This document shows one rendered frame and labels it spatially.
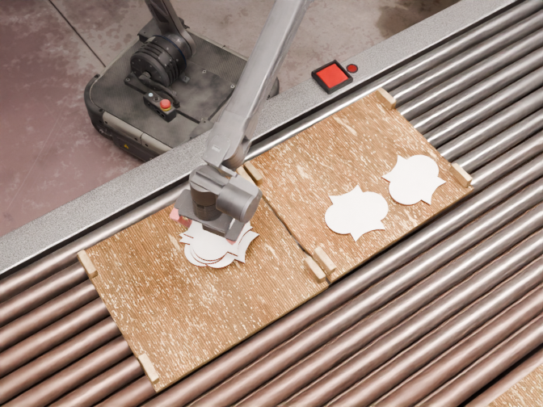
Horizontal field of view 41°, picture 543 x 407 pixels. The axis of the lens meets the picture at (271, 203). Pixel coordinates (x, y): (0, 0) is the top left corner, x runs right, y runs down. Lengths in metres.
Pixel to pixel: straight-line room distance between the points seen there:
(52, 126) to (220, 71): 0.72
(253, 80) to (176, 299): 0.49
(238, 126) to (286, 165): 0.40
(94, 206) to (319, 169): 0.52
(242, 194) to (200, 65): 1.57
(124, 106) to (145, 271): 1.24
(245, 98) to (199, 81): 1.42
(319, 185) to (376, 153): 0.16
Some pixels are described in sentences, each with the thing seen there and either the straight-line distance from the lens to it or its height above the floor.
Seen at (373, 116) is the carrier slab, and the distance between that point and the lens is 1.76.
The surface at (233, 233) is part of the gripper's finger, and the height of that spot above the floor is 1.11.
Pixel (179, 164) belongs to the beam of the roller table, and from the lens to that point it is 1.69.
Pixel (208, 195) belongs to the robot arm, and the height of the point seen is 1.22.
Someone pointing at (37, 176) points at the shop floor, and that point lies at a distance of 2.87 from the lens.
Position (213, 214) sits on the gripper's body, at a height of 1.15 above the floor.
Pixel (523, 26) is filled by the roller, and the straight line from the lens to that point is 2.10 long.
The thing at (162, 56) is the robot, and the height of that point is 0.41.
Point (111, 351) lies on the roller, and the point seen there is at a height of 0.92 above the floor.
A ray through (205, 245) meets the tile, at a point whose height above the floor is 0.97.
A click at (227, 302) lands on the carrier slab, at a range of 1.49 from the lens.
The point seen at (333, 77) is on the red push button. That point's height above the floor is 0.93.
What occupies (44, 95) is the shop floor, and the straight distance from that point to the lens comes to 3.11.
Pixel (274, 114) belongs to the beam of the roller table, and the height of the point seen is 0.92.
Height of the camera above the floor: 2.30
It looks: 59 degrees down
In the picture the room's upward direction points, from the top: 3 degrees clockwise
